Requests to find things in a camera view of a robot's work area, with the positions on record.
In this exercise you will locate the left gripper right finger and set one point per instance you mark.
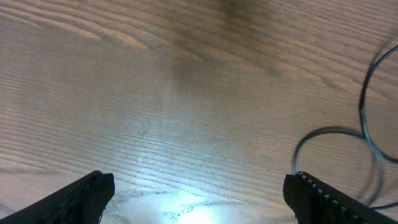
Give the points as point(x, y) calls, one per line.
point(315, 202)

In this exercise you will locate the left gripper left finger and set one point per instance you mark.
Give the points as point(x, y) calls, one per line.
point(81, 202)

